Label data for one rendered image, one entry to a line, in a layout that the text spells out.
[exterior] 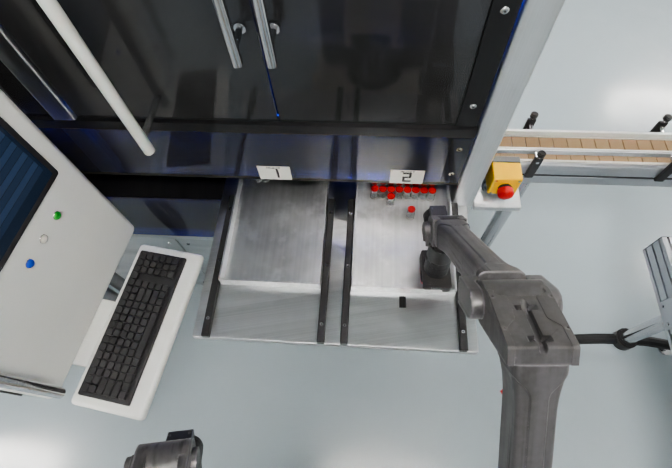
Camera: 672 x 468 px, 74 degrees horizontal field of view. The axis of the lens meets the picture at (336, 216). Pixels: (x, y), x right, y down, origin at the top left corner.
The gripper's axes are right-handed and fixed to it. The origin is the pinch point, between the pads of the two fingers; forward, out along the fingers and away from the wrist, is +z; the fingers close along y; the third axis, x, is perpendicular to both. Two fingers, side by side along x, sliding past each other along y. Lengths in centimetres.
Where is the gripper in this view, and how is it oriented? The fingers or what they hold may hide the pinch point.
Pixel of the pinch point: (430, 287)
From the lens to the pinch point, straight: 116.1
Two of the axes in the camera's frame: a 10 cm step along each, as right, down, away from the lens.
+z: 0.4, 6.2, 7.8
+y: 0.7, -7.8, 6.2
